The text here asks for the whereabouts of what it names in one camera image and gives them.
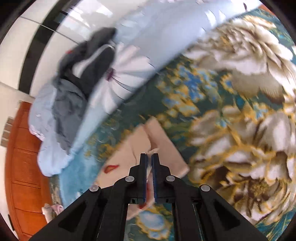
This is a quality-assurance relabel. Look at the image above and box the floral green blanket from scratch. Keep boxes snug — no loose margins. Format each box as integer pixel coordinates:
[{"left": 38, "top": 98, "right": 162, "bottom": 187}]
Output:
[{"left": 50, "top": 7, "right": 296, "bottom": 241}]

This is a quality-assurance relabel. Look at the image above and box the light blue floral quilt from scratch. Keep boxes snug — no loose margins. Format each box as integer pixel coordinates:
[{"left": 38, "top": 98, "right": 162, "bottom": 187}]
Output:
[{"left": 28, "top": 0, "right": 249, "bottom": 178}]

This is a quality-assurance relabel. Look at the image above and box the dark grey garment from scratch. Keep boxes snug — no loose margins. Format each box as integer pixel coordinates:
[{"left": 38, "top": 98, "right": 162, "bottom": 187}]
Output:
[{"left": 57, "top": 27, "right": 117, "bottom": 98}]

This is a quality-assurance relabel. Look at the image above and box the beige garment with red print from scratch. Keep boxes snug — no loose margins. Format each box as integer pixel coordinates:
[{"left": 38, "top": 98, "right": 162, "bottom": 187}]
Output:
[{"left": 94, "top": 116, "right": 190, "bottom": 220}]

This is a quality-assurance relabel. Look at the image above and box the orange wooden door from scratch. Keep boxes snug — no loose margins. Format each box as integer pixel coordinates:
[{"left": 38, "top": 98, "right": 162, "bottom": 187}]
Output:
[{"left": 4, "top": 101, "right": 56, "bottom": 241}]

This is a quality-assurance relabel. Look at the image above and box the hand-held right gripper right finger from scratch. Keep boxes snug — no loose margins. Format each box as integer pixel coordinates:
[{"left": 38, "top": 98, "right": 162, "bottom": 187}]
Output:
[{"left": 151, "top": 153, "right": 269, "bottom": 241}]

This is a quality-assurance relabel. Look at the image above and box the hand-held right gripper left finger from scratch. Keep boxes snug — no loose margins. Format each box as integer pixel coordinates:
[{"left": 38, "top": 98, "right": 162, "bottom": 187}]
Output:
[{"left": 30, "top": 153, "right": 148, "bottom": 241}]

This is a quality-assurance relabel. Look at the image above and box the pink white cloth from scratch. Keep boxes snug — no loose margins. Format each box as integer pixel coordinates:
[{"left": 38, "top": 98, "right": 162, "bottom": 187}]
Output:
[{"left": 41, "top": 203, "right": 64, "bottom": 223}]

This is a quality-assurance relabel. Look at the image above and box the grey blue garment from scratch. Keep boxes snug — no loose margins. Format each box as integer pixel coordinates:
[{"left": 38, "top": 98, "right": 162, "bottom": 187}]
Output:
[{"left": 51, "top": 77, "right": 89, "bottom": 154}]

